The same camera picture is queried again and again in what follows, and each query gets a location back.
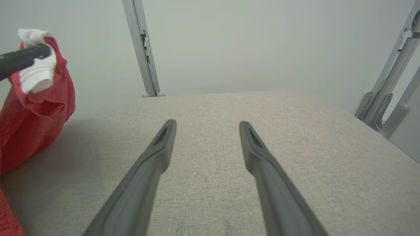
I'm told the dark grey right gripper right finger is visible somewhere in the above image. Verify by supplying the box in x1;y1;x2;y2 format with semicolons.
239;121;329;236

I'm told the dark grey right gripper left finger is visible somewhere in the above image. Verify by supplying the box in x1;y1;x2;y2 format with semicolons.
83;119;178;236

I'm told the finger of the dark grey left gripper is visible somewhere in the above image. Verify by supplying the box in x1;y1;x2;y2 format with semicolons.
0;44;52;81

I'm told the red garment with white sleeves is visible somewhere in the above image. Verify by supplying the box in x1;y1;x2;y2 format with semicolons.
0;29;76;236

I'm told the grey metal partition post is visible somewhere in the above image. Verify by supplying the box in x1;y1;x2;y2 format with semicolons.
122;0;165;98

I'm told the grey metal frame leg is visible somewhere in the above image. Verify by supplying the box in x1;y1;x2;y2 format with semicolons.
377;66;420;139
354;0;420;131

